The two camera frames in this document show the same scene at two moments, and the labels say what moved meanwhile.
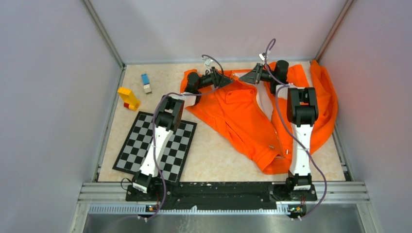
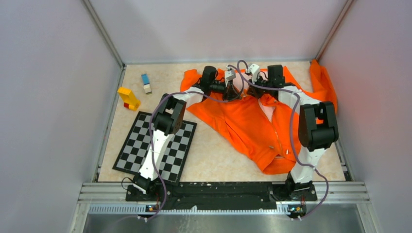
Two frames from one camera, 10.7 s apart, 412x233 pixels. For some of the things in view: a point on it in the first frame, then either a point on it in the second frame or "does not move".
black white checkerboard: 173,156 does not move
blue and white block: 145,78 does not move
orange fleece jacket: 256,116 does not move
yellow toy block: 130,101 does not move
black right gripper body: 261,74 → 258,91
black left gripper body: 211,79 → 228,89
